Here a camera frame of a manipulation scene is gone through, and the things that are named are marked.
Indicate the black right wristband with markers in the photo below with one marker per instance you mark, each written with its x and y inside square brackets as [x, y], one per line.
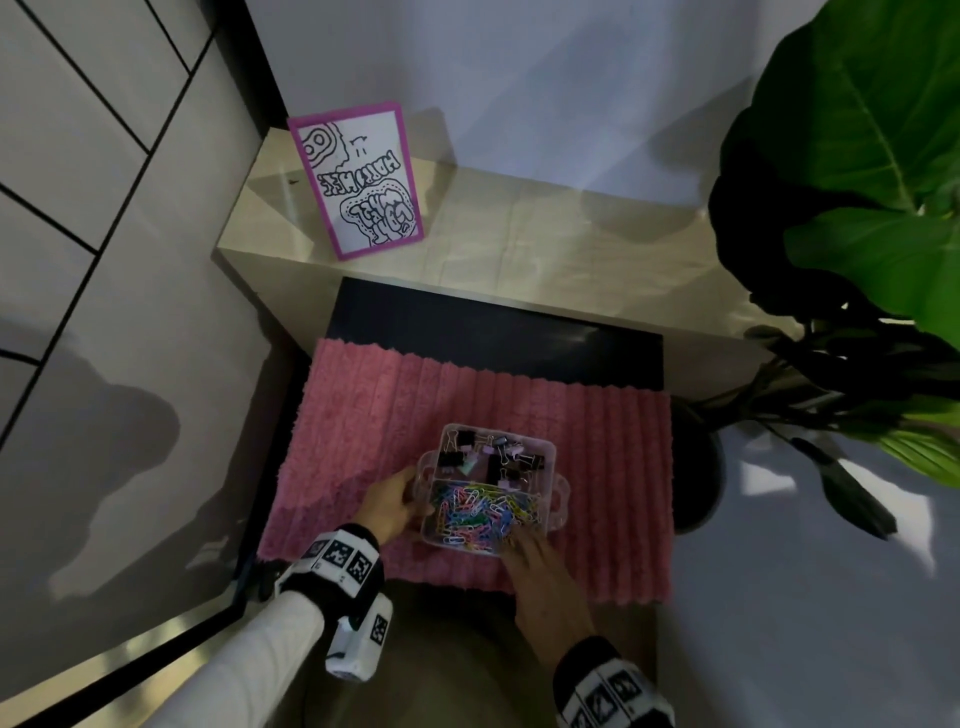
[611, 690]

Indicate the black binder clip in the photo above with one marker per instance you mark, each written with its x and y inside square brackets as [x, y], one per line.
[501, 471]
[452, 460]
[534, 459]
[471, 437]

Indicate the person's right hand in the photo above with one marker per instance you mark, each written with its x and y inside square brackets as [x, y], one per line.
[547, 592]

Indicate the person's left hand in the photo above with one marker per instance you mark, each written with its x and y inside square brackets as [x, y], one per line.
[390, 506]

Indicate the transparent storage box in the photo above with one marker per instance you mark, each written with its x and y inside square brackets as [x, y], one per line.
[551, 495]

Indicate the beige wooden shelf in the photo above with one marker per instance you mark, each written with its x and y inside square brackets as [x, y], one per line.
[562, 240]

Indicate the pink framed drawing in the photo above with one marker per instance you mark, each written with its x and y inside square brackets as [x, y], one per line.
[356, 180]

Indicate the black left wristband with markers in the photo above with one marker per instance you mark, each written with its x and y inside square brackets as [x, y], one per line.
[337, 570]

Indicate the person's olive trousers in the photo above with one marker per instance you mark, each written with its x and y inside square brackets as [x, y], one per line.
[450, 660]

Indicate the black wristband with markers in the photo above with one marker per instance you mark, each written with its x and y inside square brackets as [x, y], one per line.
[337, 570]
[611, 690]

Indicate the pink ribbed mat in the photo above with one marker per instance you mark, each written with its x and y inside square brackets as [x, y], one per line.
[360, 420]

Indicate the pile of colourful paper clips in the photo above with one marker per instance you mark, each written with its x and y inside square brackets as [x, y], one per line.
[484, 517]

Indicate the black plant pot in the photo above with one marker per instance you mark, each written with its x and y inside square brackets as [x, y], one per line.
[697, 480]

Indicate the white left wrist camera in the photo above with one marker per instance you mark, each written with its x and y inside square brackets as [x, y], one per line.
[360, 637]

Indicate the green leafy plant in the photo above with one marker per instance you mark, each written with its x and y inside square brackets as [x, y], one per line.
[862, 150]

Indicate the person's left forearm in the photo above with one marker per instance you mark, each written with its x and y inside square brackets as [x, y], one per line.
[247, 660]

